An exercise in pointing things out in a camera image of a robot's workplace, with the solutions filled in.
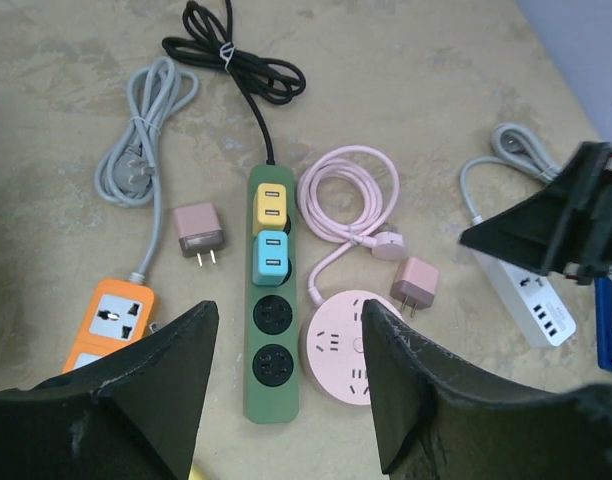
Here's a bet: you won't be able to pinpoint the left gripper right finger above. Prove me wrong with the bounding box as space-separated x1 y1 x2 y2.
362 300 612 479

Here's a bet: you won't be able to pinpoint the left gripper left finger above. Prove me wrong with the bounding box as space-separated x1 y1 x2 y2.
0 301 219 479

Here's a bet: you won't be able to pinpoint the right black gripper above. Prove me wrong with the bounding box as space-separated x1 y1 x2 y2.
459 142 612 285

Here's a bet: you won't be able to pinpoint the teal usb charger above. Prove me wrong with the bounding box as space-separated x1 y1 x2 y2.
252 230 289 286

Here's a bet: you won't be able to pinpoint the yellow usb charger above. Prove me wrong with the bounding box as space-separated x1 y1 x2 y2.
252 182 288 236

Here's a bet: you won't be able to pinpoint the white power strip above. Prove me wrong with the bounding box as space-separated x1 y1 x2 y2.
473 251 577 348

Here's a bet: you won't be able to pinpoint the orange power strip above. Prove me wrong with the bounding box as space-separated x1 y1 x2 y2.
62 273 158 373

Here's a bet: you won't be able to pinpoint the pink charger near round strip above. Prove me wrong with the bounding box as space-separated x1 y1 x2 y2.
390 257 440 317

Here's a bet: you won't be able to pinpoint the pink round power strip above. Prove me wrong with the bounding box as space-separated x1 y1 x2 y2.
300 290 401 407

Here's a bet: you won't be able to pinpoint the blue box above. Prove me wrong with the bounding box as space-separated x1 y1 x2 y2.
595 271 612 373

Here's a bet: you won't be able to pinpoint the green power strip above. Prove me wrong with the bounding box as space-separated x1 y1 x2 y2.
244 165 299 424

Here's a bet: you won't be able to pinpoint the grey white strip cable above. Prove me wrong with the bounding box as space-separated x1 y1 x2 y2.
458 122 565 226

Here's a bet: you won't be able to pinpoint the pink power cable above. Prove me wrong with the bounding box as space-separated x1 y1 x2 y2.
296 144 408 306

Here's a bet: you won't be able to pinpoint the grey power cable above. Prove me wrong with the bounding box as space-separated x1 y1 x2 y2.
94 55 200 284

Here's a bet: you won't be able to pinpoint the black power cable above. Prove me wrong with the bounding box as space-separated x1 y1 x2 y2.
161 0 307 167

